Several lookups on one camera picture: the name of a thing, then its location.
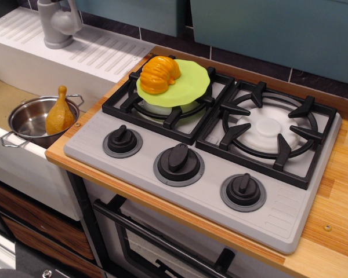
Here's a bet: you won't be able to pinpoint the toy chicken drumstick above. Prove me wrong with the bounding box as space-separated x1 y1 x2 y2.
45 85 75 135

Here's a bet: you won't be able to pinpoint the black burner grate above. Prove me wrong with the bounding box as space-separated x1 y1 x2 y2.
102 56 235 144
196 81 342 189

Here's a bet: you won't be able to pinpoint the middle black stove knob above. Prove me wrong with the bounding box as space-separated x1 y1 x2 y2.
153 143 205 187

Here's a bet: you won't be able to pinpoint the right black stove knob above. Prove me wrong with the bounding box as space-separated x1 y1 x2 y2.
220 173 267 213

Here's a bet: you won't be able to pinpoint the white right burner disc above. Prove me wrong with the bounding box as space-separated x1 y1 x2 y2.
237 106 300 153

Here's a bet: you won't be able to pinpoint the left black stove knob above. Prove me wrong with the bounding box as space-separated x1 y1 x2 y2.
103 125 143 159

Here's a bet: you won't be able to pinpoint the wooden drawer fronts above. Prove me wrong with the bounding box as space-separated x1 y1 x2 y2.
0 182 103 277

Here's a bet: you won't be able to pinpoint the light green plate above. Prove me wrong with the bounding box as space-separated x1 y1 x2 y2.
136 59 211 107

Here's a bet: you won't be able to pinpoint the grey toy faucet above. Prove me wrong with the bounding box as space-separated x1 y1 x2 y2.
37 0 82 49

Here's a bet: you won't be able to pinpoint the white left burner disc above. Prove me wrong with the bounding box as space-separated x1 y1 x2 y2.
140 100 199 116

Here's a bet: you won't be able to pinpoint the oven door with black handle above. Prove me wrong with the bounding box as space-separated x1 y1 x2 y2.
92 194 250 278

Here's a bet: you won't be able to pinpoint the stainless steel pot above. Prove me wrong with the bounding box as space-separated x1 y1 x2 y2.
0 93 85 149

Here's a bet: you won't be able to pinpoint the black stove knob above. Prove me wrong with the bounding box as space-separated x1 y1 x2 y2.
153 143 205 187
220 173 267 213
103 125 143 159

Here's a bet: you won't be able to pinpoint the white toy sink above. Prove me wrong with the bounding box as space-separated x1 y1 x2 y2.
0 8 153 221

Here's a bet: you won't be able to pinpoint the right black burner grate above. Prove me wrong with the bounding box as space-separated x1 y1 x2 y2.
196 81 342 189

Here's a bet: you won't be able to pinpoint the white burner disc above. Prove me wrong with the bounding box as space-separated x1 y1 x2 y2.
237 106 300 153
140 100 199 116

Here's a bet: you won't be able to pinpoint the orange toy pumpkin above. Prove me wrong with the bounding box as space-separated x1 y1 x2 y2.
140 56 181 94

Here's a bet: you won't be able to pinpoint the grey toy stove top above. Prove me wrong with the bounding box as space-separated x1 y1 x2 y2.
64 108 325 254

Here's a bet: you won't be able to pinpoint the left black burner grate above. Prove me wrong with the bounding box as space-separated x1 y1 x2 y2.
102 56 235 144

